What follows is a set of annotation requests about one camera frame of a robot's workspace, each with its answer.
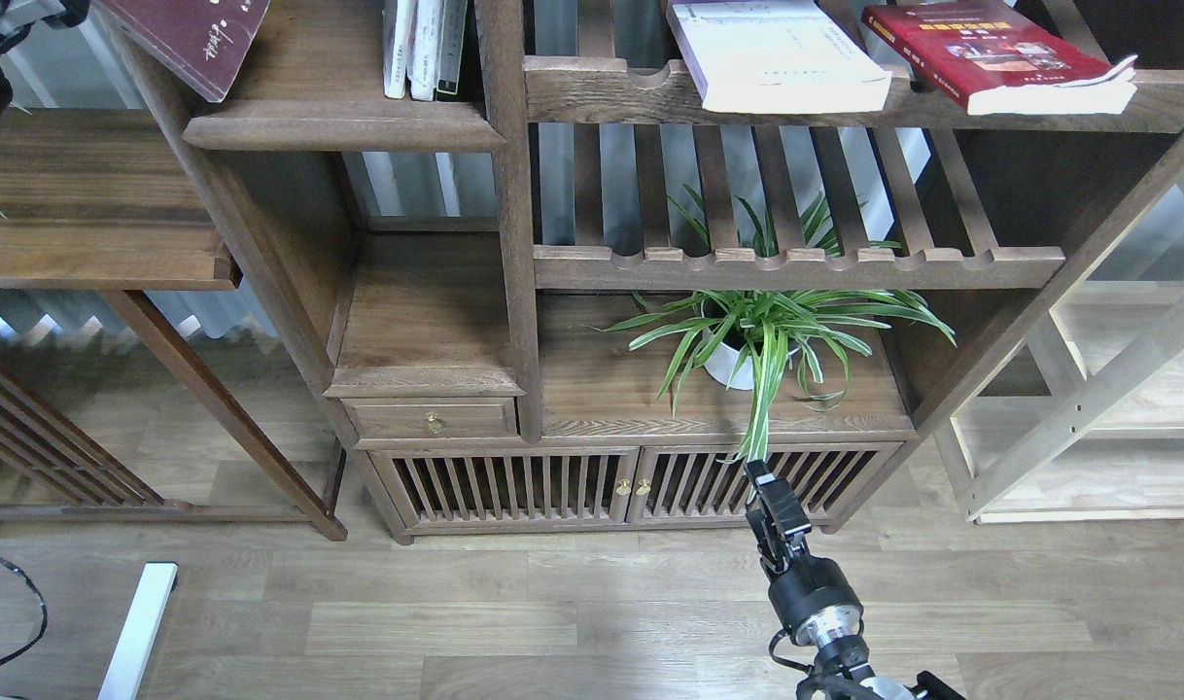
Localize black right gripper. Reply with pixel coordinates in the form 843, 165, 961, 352
744, 460, 866, 648

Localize maroon book white characters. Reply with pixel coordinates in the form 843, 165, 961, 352
97, 1, 269, 103

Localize red hardcover book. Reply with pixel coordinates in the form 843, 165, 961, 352
860, 1, 1137, 116

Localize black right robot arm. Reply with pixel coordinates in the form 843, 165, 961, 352
744, 460, 960, 699

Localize white plant pot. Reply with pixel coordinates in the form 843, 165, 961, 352
703, 329, 753, 391

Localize spider plant green leaves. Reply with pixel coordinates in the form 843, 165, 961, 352
596, 185, 958, 505

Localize dark wooden bookshelf cabinet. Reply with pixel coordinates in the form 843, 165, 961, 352
99, 1, 1184, 542

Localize brass drawer knob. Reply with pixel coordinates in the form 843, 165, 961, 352
424, 412, 445, 435

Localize dark slatted wooden rack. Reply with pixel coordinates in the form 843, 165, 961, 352
0, 365, 195, 521

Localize white upright book left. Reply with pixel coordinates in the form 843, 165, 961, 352
380, 0, 418, 99

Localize white upright book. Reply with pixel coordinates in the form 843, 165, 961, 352
380, 0, 418, 99
408, 0, 444, 101

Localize white upright book middle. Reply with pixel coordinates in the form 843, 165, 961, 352
408, 0, 444, 101

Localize dark spine upright book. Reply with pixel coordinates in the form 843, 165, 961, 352
435, 0, 470, 101

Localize white paperback book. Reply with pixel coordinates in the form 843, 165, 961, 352
665, 1, 892, 115

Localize light wooden shelf frame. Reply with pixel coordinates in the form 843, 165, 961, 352
935, 165, 1184, 524

